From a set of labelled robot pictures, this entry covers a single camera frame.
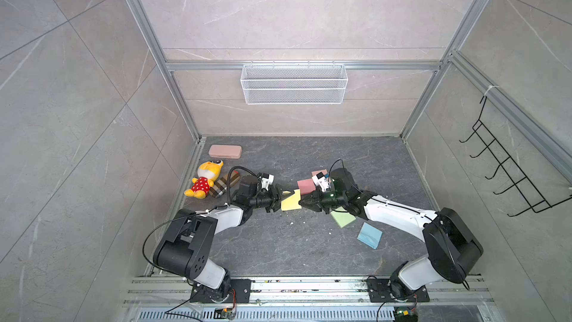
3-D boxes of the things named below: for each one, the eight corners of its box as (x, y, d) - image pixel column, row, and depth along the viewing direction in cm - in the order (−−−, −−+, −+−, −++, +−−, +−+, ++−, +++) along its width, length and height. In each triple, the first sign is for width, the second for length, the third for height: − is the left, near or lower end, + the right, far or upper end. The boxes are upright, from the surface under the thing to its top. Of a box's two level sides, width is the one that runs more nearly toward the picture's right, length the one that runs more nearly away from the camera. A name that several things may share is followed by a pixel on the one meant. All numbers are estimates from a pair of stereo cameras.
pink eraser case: (208, 159, 113) (207, 155, 111) (212, 148, 118) (210, 144, 116) (240, 159, 114) (239, 155, 111) (242, 148, 118) (241, 144, 116)
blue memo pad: (355, 238, 87) (357, 236, 85) (362, 223, 91) (364, 221, 89) (375, 250, 84) (377, 248, 83) (382, 234, 88) (383, 232, 87)
